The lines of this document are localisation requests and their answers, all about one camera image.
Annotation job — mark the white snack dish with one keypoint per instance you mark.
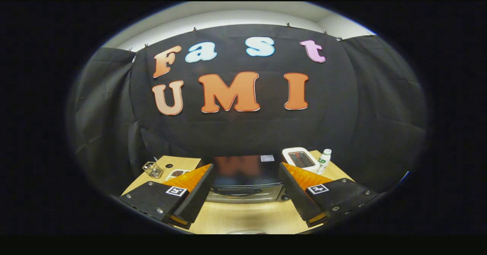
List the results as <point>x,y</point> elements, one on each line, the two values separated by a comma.
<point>177,173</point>

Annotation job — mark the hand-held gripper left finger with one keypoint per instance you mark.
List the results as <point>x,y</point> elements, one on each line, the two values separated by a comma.
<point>198,198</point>

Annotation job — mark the white bottle green label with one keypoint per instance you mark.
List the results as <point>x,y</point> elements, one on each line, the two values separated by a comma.
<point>324,161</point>

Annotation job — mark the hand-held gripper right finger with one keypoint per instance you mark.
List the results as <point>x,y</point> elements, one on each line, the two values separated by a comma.
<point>298,198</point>

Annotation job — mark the black toaster oven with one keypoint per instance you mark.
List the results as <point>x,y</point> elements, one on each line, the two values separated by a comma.
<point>243,171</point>

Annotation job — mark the white pop-up toaster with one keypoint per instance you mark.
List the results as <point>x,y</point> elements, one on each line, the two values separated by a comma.
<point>302,166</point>

